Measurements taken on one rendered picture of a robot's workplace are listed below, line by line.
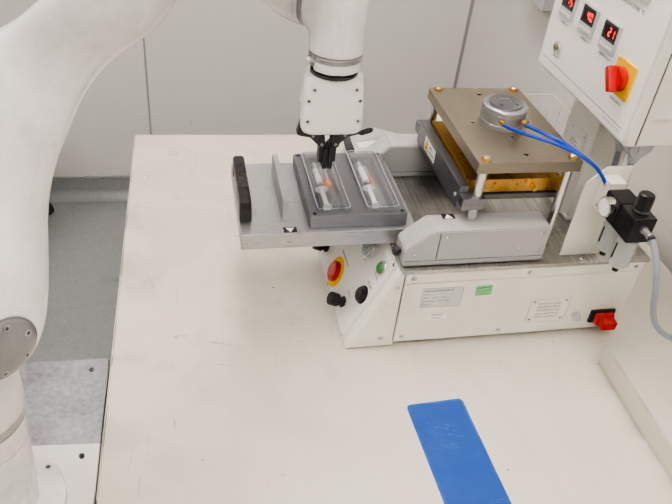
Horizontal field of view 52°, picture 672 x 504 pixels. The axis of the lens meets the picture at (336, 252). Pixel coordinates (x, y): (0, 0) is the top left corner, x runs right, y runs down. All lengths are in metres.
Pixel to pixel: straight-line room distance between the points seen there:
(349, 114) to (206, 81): 1.63
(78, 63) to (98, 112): 2.10
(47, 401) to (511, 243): 0.79
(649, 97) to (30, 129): 0.85
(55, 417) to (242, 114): 1.83
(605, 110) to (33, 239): 0.88
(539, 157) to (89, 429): 0.82
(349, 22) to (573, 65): 0.44
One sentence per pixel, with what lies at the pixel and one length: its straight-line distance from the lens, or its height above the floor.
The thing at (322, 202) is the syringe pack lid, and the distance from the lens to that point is 1.15.
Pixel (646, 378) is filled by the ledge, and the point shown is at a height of 0.79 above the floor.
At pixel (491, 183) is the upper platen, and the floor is 1.05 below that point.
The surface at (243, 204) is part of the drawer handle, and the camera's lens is 1.13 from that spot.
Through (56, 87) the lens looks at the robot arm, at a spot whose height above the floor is 1.34.
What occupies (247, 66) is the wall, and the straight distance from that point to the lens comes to 2.71.
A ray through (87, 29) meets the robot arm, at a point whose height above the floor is 1.40.
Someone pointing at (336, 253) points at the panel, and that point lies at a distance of 1.37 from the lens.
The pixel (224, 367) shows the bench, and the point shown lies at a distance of 1.21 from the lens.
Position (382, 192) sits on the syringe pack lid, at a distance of 1.19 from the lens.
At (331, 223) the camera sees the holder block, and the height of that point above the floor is 0.98.
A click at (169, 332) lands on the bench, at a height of 0.75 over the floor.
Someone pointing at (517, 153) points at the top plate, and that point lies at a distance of 1.17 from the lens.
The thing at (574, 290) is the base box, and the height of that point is 0.86.
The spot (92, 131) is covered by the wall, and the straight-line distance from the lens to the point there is 2.85.
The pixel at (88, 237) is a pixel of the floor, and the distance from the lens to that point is 2.78.
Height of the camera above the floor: 1.64
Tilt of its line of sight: 38 degrees down
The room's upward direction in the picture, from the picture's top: 7 degrees clockwise
